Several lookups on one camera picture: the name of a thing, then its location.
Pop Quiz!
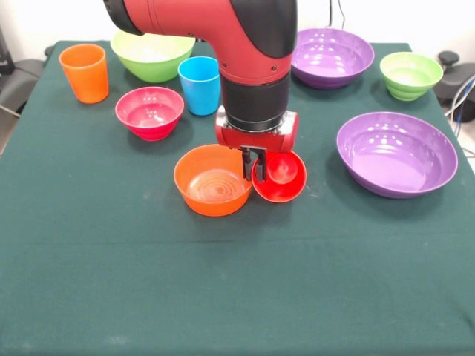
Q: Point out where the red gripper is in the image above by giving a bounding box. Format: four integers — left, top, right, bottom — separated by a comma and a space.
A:
214, 105, 300, 183

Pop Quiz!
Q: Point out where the red cup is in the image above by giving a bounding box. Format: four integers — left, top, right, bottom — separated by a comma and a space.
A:
251, 150, 308, 204

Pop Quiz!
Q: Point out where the orange bowl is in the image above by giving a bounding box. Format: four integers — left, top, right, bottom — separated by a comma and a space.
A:
173, 144, 255, 217

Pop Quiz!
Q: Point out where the blue cup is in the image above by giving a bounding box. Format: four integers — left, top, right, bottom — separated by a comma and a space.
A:
177, 56, 224, 116

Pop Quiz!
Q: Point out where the pink bowl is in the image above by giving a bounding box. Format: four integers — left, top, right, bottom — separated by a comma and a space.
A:
114, 86, 186, 142

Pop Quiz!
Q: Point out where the dark green tablecloth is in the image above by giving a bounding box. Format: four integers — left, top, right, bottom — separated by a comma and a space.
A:
0, 39, 475, 356

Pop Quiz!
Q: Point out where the purple bowl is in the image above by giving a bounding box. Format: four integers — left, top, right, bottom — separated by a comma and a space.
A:
291, 27, 376, 90
336, 111, 459, 200

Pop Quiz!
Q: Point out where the large green bowl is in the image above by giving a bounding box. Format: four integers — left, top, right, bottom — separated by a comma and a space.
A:
110, 30, 197, 84

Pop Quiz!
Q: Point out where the small green bowl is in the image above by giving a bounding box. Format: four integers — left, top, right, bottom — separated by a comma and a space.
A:
379, 51, 445, 102

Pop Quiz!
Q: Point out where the orange cup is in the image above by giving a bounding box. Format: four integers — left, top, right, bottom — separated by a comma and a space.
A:
59, 43, 110, 105

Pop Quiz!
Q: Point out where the black chair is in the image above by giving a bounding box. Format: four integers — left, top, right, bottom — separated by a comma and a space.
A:
436, 50, 475, 123
0, 25, 55, 116

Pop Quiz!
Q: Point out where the black cable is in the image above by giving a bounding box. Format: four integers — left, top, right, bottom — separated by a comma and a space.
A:
328, 0, 348, 30

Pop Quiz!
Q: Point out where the white cable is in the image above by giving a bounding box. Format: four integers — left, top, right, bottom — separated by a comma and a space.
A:
444, 83, 475, 118

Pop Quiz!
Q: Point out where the blue cable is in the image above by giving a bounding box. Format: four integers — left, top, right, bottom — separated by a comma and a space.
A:
453, 73, 475, 125

